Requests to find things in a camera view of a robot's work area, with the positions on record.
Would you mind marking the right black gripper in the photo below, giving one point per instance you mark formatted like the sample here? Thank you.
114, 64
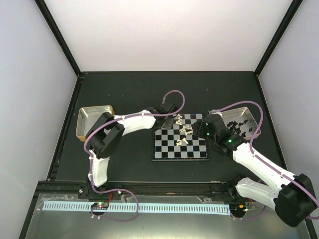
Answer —
198, 129

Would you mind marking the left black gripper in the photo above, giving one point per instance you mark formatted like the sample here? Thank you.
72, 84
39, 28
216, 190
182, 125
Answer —
168, 126

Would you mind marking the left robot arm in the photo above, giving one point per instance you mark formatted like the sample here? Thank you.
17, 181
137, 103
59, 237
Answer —
102, 142

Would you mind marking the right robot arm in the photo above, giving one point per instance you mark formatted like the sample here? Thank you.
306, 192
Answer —
291, 196

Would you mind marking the pile of white chess pieces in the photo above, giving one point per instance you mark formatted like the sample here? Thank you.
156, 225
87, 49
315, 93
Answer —
183, 129

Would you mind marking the black chess pieces in tray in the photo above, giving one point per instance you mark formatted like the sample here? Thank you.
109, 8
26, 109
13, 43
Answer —
243, 128

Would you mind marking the black and white chessboard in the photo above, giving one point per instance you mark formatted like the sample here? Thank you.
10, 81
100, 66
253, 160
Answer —
165, 139

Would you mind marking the pink metal tray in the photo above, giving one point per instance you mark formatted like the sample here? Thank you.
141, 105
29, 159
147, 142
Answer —
240, 121

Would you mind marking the gold metal tray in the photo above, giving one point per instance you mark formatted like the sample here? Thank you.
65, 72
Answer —
87, 116

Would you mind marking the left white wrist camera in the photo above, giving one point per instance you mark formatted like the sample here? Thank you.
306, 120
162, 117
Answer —
167, 107

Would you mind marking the black aluminium frame rail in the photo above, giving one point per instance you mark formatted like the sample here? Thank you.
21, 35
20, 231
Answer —
219, 191

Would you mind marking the light blue cable duct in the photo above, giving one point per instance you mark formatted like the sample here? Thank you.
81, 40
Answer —
164, 208

